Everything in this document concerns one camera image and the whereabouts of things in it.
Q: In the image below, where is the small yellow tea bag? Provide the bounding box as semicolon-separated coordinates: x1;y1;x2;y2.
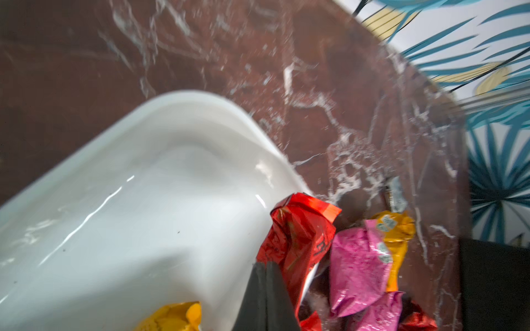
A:
372;211;415;292

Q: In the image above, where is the red tea bag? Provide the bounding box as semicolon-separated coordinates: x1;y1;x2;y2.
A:
397;302;438;331
300;312;322;331
257;193;342;313

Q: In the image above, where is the yellow black toolbox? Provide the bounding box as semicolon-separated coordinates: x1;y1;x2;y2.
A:
459;239;529;330

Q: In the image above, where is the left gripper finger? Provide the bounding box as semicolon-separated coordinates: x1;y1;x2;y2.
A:
232;261;300;331

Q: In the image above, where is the pink tea bag large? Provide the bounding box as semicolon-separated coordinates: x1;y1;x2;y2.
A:
346;291;404;331

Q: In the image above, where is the white plastic storage box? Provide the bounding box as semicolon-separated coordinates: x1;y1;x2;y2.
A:
1;90;309;330

